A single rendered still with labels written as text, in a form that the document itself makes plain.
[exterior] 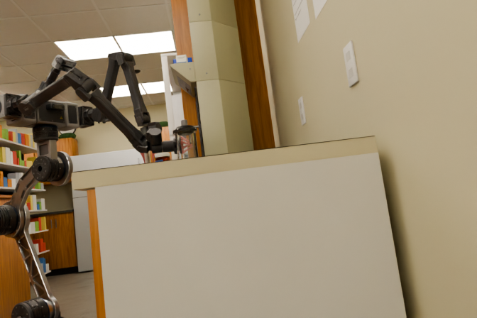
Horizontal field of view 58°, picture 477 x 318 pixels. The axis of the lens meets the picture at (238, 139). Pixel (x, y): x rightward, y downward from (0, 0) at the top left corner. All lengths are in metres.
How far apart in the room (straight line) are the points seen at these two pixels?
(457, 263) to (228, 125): 1.39
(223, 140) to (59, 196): 6.14
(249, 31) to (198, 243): 1.79
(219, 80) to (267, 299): 1.31
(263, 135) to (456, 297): 1.68
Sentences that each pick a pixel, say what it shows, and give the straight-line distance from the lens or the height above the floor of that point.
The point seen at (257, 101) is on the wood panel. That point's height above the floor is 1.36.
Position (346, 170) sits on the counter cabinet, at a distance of 1.03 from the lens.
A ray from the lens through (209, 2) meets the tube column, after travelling 2.24.
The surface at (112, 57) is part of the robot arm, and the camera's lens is 2.65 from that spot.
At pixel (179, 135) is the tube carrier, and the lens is 1.91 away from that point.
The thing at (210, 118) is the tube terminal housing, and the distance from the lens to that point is 2.05.
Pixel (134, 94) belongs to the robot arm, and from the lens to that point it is 2.55.
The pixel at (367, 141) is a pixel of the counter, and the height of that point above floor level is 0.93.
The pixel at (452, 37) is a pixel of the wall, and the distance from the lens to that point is 0.82.
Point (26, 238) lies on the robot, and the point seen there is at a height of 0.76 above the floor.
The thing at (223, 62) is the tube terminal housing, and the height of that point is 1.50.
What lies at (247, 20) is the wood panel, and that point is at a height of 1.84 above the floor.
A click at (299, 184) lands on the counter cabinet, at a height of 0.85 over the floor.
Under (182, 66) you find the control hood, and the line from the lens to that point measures 2.12.
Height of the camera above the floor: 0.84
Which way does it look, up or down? 8 degrees up
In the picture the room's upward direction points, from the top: 7 degrees counter-clockwise
